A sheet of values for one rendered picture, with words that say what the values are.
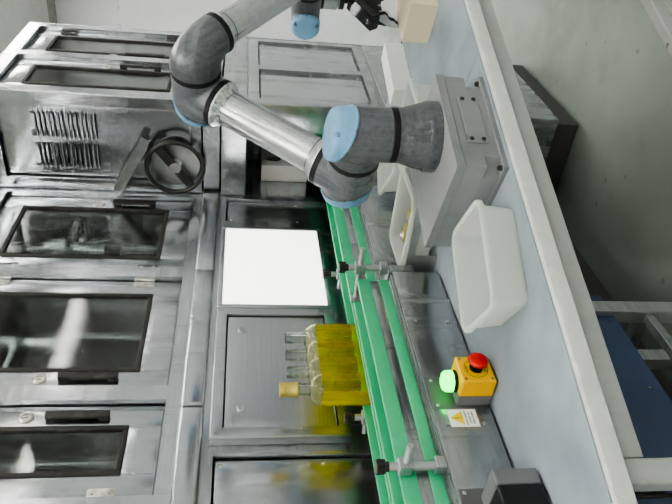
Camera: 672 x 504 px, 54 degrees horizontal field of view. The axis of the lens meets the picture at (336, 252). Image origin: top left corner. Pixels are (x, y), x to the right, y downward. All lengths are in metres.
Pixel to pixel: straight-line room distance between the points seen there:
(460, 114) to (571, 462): 0.70
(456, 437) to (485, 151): 0.55
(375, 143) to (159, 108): 1.17
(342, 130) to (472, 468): 0.69
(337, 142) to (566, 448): 0.71
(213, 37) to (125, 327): 0.87
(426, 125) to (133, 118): 1.31
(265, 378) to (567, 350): 0.88
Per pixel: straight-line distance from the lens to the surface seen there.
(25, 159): 2.59
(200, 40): 1.54
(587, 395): 1.08
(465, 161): 1.31
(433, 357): 1.46
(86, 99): 2.42
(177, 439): 1.63
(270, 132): 1.53
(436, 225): 1.42
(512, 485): 1.19
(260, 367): 1.78
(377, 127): 1.36
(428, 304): 1.60
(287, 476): 1.61
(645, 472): 1.12
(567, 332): 1.12
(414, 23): 1.92
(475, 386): 1.35
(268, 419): 1.66
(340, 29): 5.18
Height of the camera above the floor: 1.26
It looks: 8 degrees down
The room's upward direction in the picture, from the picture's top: 89 degrees counter-clockwise
